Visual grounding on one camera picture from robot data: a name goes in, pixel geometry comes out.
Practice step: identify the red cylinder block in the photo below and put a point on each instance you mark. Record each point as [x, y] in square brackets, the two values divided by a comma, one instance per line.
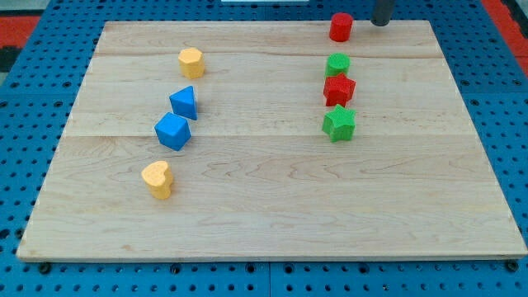
[340, 27]

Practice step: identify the red star block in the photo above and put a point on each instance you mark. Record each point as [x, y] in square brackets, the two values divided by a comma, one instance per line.
[338, 90]

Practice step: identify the yellow heart block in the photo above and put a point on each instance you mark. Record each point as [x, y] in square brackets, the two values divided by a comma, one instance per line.
[158, 178]

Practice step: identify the blue cube block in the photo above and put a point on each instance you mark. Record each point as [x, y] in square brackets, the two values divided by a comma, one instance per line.
[173, 131]

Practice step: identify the green cylinder block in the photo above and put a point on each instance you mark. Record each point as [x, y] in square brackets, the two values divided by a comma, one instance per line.
[337, 63]

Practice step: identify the yellow hexagon block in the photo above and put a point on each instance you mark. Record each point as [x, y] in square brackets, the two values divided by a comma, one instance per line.
[192, 64]

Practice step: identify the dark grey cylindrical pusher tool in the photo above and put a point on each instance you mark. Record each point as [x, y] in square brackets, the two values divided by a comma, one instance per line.
[382, 12]

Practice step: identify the wooden board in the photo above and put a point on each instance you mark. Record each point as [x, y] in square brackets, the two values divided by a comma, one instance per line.
[259, 180]

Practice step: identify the green star block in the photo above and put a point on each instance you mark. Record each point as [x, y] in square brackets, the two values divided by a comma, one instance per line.
[339, 124]

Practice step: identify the blue triangle block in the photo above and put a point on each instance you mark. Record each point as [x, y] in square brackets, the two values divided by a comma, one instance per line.
[183, 103]

